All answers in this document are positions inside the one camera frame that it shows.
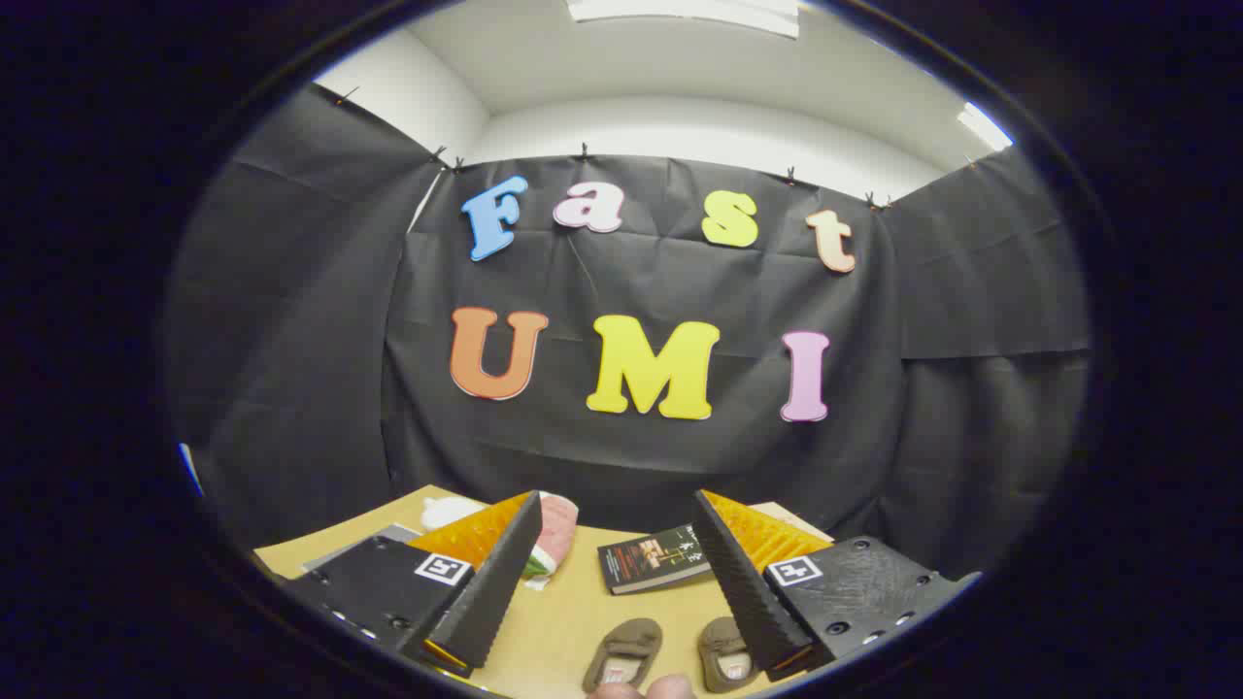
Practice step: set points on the brown fuzzy shoe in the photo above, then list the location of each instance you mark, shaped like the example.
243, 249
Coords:
726, 646
626, 646

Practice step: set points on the ceiling light panel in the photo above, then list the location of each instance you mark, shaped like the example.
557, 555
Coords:
680, 14
983, 126

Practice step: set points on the black book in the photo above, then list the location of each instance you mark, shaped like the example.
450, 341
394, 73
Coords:
646, 561

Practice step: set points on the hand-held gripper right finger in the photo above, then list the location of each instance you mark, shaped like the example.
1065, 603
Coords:
743, 592

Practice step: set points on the white plush toy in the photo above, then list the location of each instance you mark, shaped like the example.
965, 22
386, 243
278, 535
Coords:
447, 512

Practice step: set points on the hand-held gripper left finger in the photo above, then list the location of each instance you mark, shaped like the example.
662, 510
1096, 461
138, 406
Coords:
486, 592

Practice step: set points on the watermelon slice plush toy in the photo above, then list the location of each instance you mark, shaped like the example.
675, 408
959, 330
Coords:
556, 532

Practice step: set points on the grey fabric storage box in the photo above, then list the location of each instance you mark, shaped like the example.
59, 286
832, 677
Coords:
374, 537

